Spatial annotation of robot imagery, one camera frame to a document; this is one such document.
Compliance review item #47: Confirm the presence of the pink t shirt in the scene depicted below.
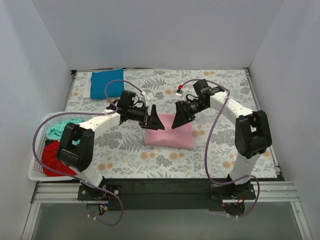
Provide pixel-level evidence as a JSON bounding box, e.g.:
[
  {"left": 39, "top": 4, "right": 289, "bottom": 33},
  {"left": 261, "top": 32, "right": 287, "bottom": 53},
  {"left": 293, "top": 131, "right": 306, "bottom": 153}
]
[{"left": 144, "top": 114, "right": 193, "bottom": 150}]

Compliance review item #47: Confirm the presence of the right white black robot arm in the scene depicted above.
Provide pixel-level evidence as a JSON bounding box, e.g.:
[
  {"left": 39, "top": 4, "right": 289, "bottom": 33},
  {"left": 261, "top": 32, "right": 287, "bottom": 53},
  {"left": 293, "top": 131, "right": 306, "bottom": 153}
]
[{"left": 171, "top": 79, "right": 272, "bottom": 199}]

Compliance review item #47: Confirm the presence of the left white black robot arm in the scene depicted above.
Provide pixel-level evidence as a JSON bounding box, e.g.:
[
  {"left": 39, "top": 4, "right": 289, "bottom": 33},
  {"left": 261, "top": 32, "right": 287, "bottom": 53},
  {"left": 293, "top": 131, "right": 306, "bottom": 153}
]
[{"left": 56, "top": 90, "right": 165, "bottom": 200}]

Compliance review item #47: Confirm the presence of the folded blue t shirt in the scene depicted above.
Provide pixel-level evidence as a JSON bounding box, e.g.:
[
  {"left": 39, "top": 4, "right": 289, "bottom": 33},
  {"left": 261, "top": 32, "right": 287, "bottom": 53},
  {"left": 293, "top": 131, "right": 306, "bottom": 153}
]
[{"left": 90, "top": 69, "right": 124, "bottom": 100}]

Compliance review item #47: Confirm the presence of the teal t shirt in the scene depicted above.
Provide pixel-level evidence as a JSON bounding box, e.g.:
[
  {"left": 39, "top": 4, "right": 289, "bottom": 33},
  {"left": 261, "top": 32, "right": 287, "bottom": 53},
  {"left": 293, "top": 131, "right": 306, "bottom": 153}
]
[{"left": 45, "top": 118, "right": 84, "bottom": 142}]

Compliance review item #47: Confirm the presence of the red t shirt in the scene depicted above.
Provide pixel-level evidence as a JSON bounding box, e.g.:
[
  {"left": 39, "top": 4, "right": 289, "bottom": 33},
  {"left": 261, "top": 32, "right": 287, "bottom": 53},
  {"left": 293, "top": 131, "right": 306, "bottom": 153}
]
[{"left": 41, "top": 140, "right": 76, "bottom": 177}]

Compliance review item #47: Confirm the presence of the white plastic laundry basket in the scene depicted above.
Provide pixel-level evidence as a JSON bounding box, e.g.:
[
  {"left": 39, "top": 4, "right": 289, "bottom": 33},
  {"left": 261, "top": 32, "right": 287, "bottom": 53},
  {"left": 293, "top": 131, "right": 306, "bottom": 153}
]
[{"left": 28, "top": 112, "right": 94, "bottom": 182}]

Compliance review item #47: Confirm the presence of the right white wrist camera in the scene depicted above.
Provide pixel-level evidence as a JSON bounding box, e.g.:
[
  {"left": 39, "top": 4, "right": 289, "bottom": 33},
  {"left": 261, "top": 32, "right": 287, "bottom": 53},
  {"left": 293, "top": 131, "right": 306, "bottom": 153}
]
[{"left": 174, "top": 85, "right": 184, "bottom": 97}]

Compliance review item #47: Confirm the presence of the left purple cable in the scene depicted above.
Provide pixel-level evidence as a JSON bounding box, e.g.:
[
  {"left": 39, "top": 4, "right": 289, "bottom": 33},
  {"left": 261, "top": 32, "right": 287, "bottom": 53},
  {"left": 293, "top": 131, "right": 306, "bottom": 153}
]
[{"left": 32, "top": 79, "right": 151, "bottom": 227}]

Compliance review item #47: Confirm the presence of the purple cable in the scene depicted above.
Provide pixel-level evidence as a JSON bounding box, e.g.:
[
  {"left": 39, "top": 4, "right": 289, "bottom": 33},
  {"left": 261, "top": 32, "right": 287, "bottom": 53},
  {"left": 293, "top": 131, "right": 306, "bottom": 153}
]
[
  {"left": 178, "top": 79, "right": 260, "bottom": 219},
  {"left": 32, "top": 79, "right": 151, "bottom": 227}
]

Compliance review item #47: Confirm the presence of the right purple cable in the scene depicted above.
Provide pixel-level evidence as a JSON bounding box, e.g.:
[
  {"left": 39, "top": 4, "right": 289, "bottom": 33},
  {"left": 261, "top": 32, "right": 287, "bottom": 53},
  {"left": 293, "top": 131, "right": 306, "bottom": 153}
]
[{"left": 178, "top": 79, "right": 260, "bottom": 219}]

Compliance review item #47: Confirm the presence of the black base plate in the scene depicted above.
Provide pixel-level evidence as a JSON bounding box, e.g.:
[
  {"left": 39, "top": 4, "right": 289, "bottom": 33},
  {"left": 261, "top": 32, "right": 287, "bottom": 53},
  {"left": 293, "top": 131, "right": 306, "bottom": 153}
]
[{"left": 77, "top": 177, "right": 257, "bottom": 212}]

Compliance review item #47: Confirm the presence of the aluminium frame rail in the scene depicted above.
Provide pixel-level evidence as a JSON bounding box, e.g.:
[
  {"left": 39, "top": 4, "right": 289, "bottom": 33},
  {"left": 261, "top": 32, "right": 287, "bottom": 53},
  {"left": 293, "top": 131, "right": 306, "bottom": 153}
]
[{"left": 31, "top": 182, "right": 83, "bottom": 204}]

